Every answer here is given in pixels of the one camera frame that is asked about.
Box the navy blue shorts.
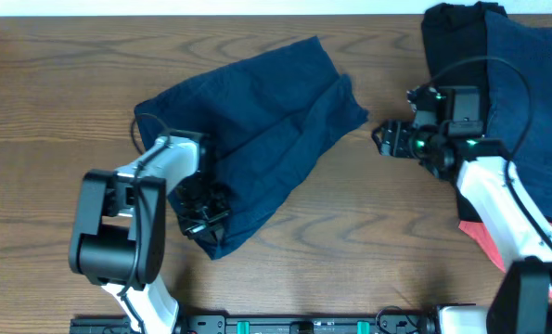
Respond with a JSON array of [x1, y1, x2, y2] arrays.
[[134, 37, 368, 260]]

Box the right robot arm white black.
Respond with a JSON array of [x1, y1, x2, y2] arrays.
[[372, 121, 552, 333]]

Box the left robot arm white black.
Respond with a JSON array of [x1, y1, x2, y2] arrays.
[[69, 129, 230, 333]]

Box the black shirt with lettering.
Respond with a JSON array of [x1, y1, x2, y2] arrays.
[[419, 1, 508, 224]]

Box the red garment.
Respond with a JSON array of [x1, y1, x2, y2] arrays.
[[458, 221, 552, 273]]

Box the dark blue garment in pile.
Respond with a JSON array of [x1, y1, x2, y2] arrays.
[[485, 13, 552, 218]]

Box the black mounting rail with clamps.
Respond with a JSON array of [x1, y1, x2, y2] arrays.
[[69, 302, 490, 334]]

